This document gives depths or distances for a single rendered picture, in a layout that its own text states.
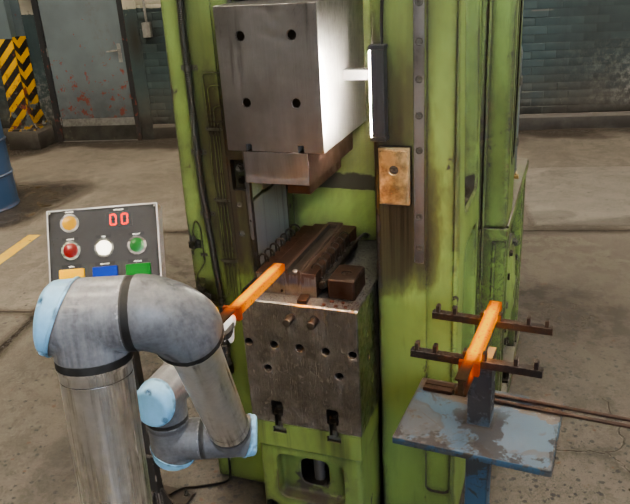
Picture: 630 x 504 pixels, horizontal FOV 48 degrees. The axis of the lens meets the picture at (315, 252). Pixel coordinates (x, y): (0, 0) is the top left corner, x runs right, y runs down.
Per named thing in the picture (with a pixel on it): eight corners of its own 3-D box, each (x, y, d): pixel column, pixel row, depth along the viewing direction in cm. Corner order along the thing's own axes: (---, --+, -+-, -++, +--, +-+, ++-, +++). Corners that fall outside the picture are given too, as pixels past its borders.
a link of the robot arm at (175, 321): (211, 254, 104) (261, 416, 160) (127, 259, 104) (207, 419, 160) (207, 324, 97) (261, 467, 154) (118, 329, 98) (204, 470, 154)
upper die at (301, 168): (309, 186, 200) (307, 153, 196) (246, 182, 207) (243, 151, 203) (353, 148, 236) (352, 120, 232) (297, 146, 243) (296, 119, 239)
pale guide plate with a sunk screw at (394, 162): (409, 205, 205) (408, 149, 198) (379, 204, 208) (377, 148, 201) (410, 203, 206) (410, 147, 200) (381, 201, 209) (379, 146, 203)
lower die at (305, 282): (316, 297, 213) (315, 272, 210) (257, 291, 220) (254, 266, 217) (356, 246, 250) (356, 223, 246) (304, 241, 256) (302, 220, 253)
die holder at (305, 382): (361, 437, 221) (356, 311, 203) (252, 418, 233) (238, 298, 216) (403, 348, 269) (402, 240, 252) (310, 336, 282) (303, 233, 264)
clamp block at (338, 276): (354, 301, 209) (354, 282, 207) (328, 298, 212) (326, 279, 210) (366, 284, 220) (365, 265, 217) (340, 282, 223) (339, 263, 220)
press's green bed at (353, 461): (365, 549, 239) (361, 437, 221) (265, 526, 252) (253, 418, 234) (403, 448, 287) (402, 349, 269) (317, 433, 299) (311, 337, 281)
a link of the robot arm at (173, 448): (202, 473, 151) (195, 426, 146) (149, 476, 152) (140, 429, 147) (208, 444, 160) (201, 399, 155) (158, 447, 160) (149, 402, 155)
